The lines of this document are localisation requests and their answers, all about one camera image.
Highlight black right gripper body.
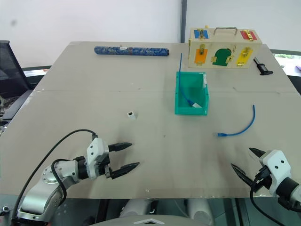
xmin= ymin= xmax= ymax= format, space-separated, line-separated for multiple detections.
xmin=252 ymin=166 xmax=272 ymax=192

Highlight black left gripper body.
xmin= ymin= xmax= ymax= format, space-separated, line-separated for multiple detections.
xmin=94 ymin=145 xmax=114 ymax=179

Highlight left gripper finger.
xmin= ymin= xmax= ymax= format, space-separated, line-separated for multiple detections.
xmin=108 ymin=142 xmax=133 ymax=153
xmin=110 ymin=161 xmax=141 ymax=180

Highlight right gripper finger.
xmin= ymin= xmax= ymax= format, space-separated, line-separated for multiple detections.
xmin=230 ymin=163 xmax=254 ymax=188
xmin=248 ymin=147 xmax=266 ymax=163

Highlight grey robot torso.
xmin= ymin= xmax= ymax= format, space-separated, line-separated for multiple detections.
xmin=89 ymin=214 xmax=197 ymax=226

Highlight green plastic bin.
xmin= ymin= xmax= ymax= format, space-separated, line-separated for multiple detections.
xmin=174 ymin=71 xmax=210 ymax=116

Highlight black hand tool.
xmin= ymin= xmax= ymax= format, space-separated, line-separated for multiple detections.
xmin=253 ymin=56 xmax=274 ymax=76

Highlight blue patterned roll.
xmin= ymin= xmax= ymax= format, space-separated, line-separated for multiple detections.
xmin=94 ymin=45 xmax=170 ymax=58

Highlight dark background desk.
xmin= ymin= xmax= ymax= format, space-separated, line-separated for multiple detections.
xmin=21 ymin=65 xmax=54 ymax=83

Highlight wooden lock box coloured doors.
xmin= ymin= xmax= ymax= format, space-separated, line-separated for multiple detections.
xmin=188 ymin=26 xmax=263 ymax=70

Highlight black mesh office chair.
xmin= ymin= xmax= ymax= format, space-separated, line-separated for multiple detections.
xmin=0 ymin=40 xmax=33 ymax=120

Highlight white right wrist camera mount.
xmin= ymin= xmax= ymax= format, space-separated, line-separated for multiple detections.
xmin=258 ymin=149 xmax=293 ymax=197

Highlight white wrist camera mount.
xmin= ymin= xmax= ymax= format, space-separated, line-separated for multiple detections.
xmin=85 ymin=137 xmax=111 ymax=181
xmin=258 ymin=149 xmax=293 ymax=197

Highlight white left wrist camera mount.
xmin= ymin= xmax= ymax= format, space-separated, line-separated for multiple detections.
xmin=85 ymin=137 xmax=111 ymax=181

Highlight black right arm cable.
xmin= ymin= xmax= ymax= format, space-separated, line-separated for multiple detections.
xmin=249 ymin=167 xmax=284 ymax=226

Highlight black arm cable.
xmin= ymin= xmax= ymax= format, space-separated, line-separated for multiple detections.
xmin=11 ymin=129 xmax=98 ymax=221
xmin=249 ymin=167 xmax=284 ymax=226

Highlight blue cable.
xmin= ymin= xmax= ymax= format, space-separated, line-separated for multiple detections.
xmin=215 ymin=105 xmax=256 ymax=138
xmin=177 ymin=52 xmax=195 ymax=105

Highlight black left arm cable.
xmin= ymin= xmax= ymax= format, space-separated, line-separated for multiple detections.
xmin=11 ymin=129 xmax=98 ymax=221

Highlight dark vertical wall post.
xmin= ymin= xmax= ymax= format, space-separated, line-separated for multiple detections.
xmin=180 ymin=0 xmax=188 ymax=43

